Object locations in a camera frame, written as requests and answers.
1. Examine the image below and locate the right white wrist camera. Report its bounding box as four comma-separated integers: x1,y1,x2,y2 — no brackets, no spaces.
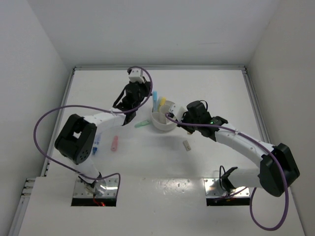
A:
169,104,187,122

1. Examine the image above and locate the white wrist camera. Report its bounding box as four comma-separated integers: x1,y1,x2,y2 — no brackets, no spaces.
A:
169,104,187,122
127,68,145,84

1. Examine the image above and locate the pink highlighter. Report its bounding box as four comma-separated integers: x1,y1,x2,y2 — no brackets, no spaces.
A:
111,136,118,151

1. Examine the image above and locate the yellow highlighter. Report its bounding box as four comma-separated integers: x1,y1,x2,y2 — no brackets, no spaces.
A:
157,96,166,112

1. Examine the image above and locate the green clear-cap highlighter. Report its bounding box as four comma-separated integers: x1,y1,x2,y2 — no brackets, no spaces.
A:
134,119,151,128

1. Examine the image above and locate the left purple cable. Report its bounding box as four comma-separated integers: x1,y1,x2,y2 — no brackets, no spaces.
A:
33,66,154,195

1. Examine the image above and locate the beige long eraser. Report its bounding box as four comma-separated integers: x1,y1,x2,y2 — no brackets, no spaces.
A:
183,140,191,151

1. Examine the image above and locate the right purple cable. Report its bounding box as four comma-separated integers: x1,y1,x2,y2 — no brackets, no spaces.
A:
165,113,289,231

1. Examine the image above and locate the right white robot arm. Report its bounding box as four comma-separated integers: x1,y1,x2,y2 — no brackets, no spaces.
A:
169,101,300,197

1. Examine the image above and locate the purple cable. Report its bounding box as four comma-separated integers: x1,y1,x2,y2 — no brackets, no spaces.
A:
33,66,154,195
165,113,289,231

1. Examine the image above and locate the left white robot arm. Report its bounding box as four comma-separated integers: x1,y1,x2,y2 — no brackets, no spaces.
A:
54,82,152,190

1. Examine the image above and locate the blue glue pen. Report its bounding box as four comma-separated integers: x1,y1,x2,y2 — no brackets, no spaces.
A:
92,133,101,155

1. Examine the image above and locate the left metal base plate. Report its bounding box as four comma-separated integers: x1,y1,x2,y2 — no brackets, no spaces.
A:
73,177,119,198

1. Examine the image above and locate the blue highlighter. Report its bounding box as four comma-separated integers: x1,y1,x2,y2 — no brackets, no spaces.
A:
152,91,158,113

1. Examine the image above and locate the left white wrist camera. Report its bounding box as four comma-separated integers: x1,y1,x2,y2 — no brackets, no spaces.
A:
127,68,145,84

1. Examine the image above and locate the white round compartment organizer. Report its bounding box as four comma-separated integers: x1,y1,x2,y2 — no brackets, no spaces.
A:
151,100,176,131

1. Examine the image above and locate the metal base plate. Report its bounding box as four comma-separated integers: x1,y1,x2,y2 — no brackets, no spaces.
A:
203,178,251,199
73,177,119,198

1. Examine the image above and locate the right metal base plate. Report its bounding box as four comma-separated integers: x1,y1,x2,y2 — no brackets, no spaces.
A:
203,178,251,199

